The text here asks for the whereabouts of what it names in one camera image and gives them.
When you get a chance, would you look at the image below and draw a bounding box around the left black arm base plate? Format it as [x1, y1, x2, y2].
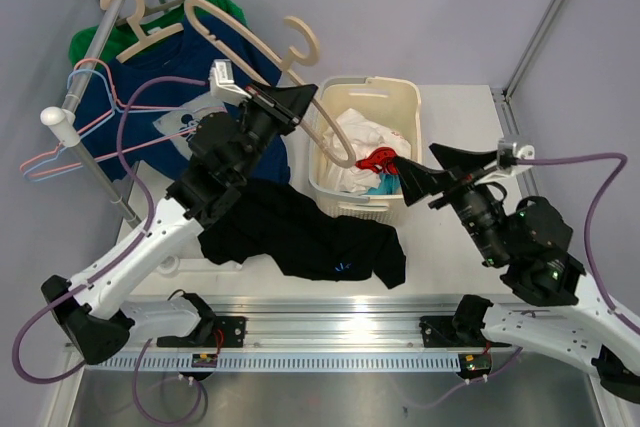
[203, 316, 247, 349]

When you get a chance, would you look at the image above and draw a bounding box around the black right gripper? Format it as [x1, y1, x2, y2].
[390, 143, 509, 266]

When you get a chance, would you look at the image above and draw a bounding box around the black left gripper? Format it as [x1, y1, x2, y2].
[232, 80, 316, 183]

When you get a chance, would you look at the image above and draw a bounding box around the grey metal clothes rail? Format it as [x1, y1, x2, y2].
[40, 0, 141, 228]

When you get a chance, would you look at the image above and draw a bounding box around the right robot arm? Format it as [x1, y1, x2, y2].
[393, 139, 639, 403]

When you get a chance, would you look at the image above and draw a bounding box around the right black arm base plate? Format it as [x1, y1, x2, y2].
[419, 315, 511, 348]

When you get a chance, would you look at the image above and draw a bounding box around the green t shirt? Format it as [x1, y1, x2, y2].
[68, 0, 246, 63]

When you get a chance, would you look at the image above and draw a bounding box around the cream plastic laundry basket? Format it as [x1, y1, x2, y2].
[309, 77, 423, 227]

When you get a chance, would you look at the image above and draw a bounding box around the aluminium mounting rail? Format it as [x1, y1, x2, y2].
[64, 296, 601, 354]

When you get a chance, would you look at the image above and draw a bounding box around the navy blue t shirt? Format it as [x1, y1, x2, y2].
[74, 14, 291, 184]

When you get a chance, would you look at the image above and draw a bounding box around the light blue t shirt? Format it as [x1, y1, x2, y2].
[366, 173, 401, 196]

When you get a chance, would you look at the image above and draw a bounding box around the aluminium frame post right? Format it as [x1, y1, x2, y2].
[503, 0, 598, 98]

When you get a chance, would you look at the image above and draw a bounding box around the blue wire hanger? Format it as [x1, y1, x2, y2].
[23, 69, 201, 181]

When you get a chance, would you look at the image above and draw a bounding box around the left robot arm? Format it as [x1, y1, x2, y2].
[41, 82, 318, 365]

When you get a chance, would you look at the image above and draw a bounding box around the white slotted cable duct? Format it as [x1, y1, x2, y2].
[96, 352, 460, 372]

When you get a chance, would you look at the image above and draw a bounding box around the white red print t shirt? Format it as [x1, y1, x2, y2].
[319, 108, 411, 195]

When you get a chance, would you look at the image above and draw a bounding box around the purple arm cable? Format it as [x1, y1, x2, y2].
[11, 75, 211, 385]
[514, 152, 640, 333]

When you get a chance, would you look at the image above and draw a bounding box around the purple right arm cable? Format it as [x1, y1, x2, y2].
[514, 152, 640, 333]

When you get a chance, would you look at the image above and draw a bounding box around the black t shirt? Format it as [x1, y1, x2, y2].
[198, 179, 406, 289]

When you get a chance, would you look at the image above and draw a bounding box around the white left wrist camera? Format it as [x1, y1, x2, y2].
[209, 59, 251, 106]

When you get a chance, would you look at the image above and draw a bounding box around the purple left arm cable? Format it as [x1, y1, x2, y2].
[11, 75, 211, 385]

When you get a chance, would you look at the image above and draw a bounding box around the beige wooden hanger front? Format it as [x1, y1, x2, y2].
[183, 0, 357, 170]

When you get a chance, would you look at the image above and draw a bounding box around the beige wooden hanger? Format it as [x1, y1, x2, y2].
[116, 15, 184, 63]
[183, 0, 357, 170]
[99, 0, 184, 21]

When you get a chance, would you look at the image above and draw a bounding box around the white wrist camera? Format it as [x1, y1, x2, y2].
[493, 136, 535, 180]
[209, 59, 251, 106]

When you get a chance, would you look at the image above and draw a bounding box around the pink wire hanger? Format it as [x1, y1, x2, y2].
[19, 57, 197, 182]

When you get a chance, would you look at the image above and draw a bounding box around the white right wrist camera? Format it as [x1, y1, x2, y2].
[493, 136, 535, 180]

